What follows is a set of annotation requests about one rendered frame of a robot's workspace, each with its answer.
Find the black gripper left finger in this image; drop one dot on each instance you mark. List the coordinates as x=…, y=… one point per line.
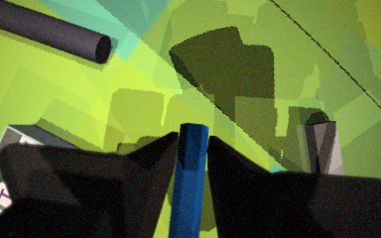
x=130, y=188

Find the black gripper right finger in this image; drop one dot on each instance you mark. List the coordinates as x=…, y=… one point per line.
x=251, y=202

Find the keyboard with white letter keys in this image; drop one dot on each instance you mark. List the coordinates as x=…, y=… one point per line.
x=32, y=134

